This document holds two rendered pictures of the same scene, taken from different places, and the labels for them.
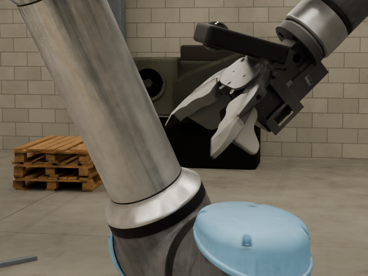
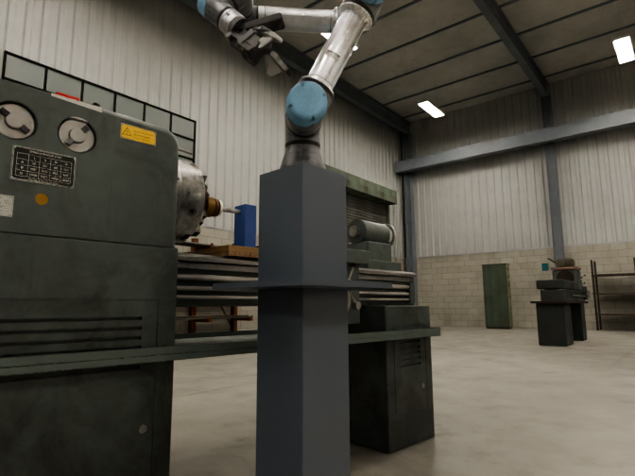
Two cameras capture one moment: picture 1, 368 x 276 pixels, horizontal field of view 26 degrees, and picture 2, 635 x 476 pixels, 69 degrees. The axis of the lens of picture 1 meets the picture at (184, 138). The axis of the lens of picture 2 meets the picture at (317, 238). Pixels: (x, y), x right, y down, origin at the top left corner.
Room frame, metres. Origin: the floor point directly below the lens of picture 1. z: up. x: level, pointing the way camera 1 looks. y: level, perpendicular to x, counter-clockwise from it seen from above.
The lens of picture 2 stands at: (2.03, 0.65, 0.68)
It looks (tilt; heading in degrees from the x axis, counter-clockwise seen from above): 9 degrees up; 208
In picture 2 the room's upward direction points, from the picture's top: straight up
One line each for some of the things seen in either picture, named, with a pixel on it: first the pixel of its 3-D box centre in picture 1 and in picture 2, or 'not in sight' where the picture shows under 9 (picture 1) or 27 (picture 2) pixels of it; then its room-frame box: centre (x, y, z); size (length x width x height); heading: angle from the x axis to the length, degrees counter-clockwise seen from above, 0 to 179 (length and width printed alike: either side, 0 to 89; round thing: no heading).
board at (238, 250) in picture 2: not in sight; (234, 256); (0.52, -0.56, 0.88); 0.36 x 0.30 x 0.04; 73
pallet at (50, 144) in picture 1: (67, 161); not in sight; (8.72, 1.29, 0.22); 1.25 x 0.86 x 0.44; 172
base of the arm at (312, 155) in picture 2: not in sight; (302, 160); (0.79, -0.07, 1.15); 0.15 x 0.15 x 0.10
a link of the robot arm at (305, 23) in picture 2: not in sight; (303, 21); (0.79, -0.06, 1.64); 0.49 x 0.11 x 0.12; 124
